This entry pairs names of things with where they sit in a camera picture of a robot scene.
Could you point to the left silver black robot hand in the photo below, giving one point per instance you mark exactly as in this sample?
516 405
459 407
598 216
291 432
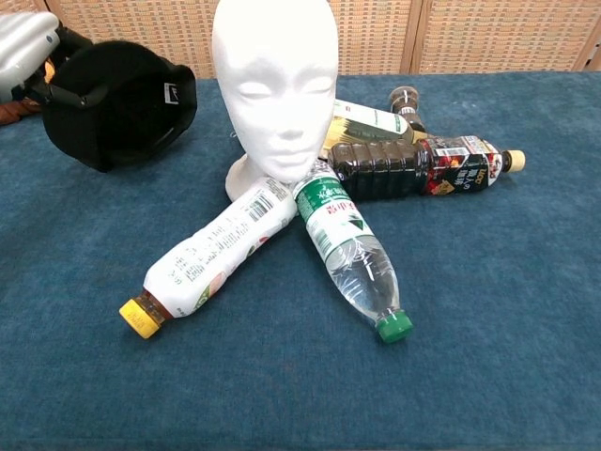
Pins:
21 51

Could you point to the black cap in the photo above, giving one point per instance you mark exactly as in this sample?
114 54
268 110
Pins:
122 117

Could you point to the white mannequin head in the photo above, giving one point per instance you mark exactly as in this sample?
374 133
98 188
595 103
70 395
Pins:
277 84

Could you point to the white label bottle yellow cap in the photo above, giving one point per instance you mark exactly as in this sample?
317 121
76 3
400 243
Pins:
216 249

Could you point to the clear water bottle green cap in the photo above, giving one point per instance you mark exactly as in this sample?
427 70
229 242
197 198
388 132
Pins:
343 244

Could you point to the dark cola bottle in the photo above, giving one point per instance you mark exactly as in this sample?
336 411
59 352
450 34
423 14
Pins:
389 169

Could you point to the orange brown monkey plush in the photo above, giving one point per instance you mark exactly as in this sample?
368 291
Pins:
14 113

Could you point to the yellow tea bottle green label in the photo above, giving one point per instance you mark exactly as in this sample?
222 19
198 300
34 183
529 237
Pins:
371 124

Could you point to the small dark pepper grinder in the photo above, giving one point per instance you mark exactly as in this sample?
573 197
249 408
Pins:
407 105

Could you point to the woven bamboo folding screen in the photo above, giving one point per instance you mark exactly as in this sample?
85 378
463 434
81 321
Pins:
469 33

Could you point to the blue table mat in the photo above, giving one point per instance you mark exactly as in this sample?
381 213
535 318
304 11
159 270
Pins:
469 305

